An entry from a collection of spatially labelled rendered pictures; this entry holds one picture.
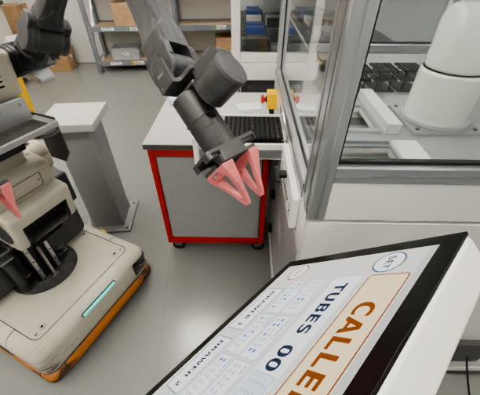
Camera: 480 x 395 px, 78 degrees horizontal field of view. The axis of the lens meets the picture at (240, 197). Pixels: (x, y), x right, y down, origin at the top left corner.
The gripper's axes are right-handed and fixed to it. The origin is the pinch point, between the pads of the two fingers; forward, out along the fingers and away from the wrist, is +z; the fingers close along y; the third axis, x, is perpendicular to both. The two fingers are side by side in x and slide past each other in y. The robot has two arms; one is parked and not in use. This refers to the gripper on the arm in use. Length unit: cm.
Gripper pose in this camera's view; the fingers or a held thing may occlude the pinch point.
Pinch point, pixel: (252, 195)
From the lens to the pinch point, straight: 48.5
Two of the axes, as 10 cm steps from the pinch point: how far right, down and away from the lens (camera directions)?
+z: 5.5, 8.3, -0.2
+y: 7.0, -4.5, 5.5
